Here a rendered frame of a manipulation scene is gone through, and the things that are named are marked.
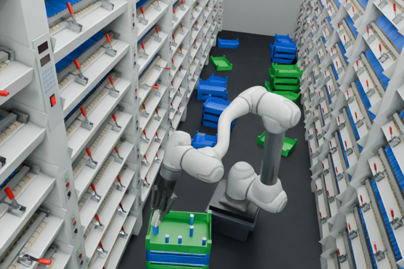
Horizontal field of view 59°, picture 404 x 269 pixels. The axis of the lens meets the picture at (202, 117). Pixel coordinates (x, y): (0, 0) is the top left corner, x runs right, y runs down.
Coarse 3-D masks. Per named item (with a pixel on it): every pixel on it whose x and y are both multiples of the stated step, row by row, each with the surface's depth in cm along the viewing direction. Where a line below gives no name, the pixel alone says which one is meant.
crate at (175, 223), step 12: (168, 216) 181; (180, 216) 181; (204, 216) 180; (168, 228) 176; (180, 228) 177; (204, 228) 178; (156, 240) 170; (192, 240) 171; (192, 252) 165; (204, 252) 165
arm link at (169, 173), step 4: (164, 168) 153; (168, 168) 152; (172, 168) 151; (160, 172) 155; (164, 172) 153; (168, 172) 152; (172, 172) 152; (176, 172) 152; (180, 172) 155; (164, 176) 153; (168, 176) 152; (172, 176) 152; (176, 176) 153; (172, 180) 154
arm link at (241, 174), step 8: (232, 168) 220; (240, 168) 216; (248, 168) 216; (232, 176) 217; (240, 176) 214; (248, 176) 215; (256, 176) 218; (232, 184) 219; (240, 184) 215; (248, 184) 213; (232, 192) 221; (240, 192) 216
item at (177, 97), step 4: (180, 84) 326; (184, 84) 325; (180, 88) 325; (184, 88) 328; (176, 92) 313; (180, 92) 320; (184, 92) 322; (176, 96) 312; (180, 96) 313; (172, 100) 302; (176, 100) 307; (180, 100) 310; (172, 104) 289; (176, 104) 302; (172, 108) 292; (176, 108) 298; (172, 112) 291; (172, 116) 286
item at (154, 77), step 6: (156, 54) 235; (162, 54) 237; (162, 60) 238; (162, 66) 231; (144, 72) 217; (156, 72) 222; (150, 78) 214; (156, 78) 217; (150, 84) 209; (138, 90) 199; (144, 90) 202; (150, 90) 212; (144, 96) 197
